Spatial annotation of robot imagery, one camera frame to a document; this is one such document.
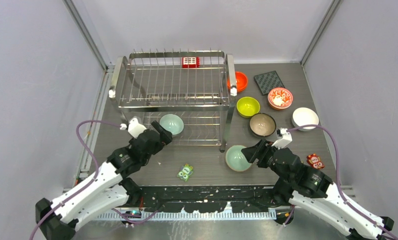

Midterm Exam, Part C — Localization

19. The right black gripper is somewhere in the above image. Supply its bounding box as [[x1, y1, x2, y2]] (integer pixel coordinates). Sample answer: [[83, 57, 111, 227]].
[[240, 137, 292, 183]]

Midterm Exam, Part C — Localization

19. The white plate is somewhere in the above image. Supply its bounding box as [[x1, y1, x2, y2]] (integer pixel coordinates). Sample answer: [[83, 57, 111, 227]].
[[159, 114, 185, 136]]

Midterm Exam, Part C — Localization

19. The pale green ceramic bowl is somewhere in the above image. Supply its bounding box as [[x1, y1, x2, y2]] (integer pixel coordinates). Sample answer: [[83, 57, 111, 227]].
[[225, 145, 252, 172]]

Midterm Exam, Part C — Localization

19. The dark blue ceramic bowl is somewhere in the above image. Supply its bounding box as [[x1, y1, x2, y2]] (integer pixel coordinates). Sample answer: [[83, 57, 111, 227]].
[[249, 112, 277, 138]]

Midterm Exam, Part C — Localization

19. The yellow bowl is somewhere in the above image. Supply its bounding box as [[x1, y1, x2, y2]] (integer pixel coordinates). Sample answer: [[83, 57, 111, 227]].
[[236, 96, 261, 118]]

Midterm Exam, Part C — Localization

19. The metal two-tier dish rack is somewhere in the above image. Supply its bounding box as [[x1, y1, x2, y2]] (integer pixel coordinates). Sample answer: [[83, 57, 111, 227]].
[[108, 50, 238, 152]]

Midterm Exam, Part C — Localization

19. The plain white bowl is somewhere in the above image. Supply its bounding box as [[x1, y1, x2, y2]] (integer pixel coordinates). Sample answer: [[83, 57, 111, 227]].
[[291, 107, 320, 128]]

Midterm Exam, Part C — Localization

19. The white bowl red pattern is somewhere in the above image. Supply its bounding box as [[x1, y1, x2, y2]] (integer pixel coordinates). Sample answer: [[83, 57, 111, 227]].
[[267, 87, 294, 106]]

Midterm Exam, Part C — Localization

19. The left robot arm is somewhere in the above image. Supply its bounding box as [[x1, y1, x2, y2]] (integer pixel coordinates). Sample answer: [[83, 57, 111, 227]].
[[29, 117, 173, 240]]

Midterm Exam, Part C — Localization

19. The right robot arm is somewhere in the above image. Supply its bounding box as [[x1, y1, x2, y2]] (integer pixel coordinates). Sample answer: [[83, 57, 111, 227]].
[[241, 139, 395, 240]]

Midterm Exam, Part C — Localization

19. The green owl puzzle piece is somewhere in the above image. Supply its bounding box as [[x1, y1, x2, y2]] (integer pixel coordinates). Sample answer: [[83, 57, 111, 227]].
[[177, 163, 194, 182]]

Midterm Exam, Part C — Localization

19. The dark grey studded baseplate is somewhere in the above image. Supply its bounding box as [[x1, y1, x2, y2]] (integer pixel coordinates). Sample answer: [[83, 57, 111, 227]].
[[253, 70, 285, 96]]

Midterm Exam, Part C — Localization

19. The red white toy block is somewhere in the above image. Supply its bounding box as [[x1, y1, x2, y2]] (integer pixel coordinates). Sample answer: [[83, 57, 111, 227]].
[[181, 56, 201, 69]]

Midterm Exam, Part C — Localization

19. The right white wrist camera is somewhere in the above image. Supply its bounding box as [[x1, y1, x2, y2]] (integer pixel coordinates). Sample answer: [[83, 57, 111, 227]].
[[271, 128, 293, 149]]

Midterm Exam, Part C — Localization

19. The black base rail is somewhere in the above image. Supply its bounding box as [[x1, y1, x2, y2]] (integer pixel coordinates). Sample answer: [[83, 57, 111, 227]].
[[121, 185, 293, 214]]

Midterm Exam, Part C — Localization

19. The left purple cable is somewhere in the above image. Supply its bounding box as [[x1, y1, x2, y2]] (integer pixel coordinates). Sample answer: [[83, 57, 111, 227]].
[[29, 119, 158, 240]]

